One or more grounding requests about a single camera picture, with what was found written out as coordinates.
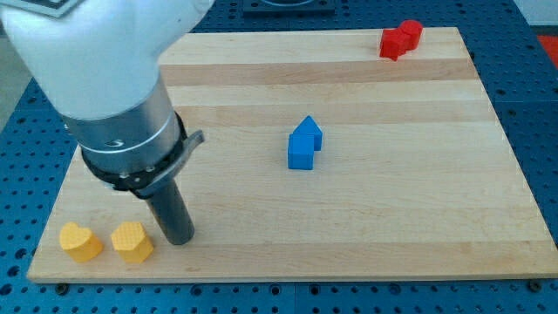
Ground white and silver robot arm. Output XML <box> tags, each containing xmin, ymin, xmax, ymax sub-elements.
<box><xmin>1</xmin><ymin>0</ymin><xmax>214</xmax><ymax>174</ymax></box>

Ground light wooden board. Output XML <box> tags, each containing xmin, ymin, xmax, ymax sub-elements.
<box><xmin>28</xmin><ymin>27</ymin><xmax>557</xmax><ymax>283</ymax></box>

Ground red star block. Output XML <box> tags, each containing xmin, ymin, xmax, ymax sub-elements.
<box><xmin>379</xmin><ymin>29</ymin><xmax>411</xmax><ymax>61</ymax></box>

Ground blue cube block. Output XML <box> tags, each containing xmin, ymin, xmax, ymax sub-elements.
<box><xmin>288</xmin><ymin>133</ymin><xmax>314</xmax><ymax>170</ymax></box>

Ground blue triangle block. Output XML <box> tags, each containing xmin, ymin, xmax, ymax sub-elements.
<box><xmin>294</xmin><ymin>115</ymin><xmax>323</xmax><ymax>151</ymax></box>

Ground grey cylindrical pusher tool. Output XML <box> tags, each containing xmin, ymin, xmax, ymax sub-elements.
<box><xmin>146</xmin><ymin>180</ymin><xmax>194</xmax><ymax>245</ymax></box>

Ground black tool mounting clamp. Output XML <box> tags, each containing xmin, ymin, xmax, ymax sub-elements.
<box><xmin>81</xmin><ymin>113</ymin><xmax>205</xmax><ymax>199</ymax></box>

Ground yellow pentagon block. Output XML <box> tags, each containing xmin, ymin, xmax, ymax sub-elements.
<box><xmin>111</xmin><ymin>222</ymin><xmax>153</xmax><ymax>263</ymax></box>

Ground red cylinder block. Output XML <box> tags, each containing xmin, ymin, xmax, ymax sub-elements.
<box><xmin>398</xmin><ymin>19</ymin><xmax>423</xmax><ymax>51</ymax></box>

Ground yellow heart block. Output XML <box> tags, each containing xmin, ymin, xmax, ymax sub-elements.
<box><xmin>58</xmin><ymin>222</ymin><xmax>104</xmax><ymax>263</ymax></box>

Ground red object at right edge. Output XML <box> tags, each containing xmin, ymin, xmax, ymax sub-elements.
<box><xmin>537</xmin><ymin>35</ymin><xmax>558</xmax><ymax>67</ymax></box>

